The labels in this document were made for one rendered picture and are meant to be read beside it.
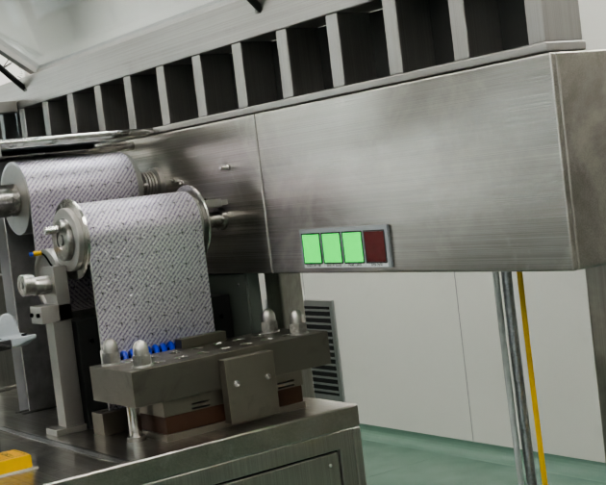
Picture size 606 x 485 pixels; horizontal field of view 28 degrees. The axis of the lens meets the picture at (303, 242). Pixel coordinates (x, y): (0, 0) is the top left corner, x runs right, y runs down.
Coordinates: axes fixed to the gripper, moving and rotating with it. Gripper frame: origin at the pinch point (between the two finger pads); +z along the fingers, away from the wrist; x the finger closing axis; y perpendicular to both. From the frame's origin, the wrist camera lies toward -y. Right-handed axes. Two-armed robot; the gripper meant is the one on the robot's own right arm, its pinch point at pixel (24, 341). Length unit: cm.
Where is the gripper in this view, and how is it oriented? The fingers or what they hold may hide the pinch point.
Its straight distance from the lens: 213.2
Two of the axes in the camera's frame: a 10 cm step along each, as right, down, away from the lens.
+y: -1.2, -9.9, -0.5
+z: 8.1, -1.3, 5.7
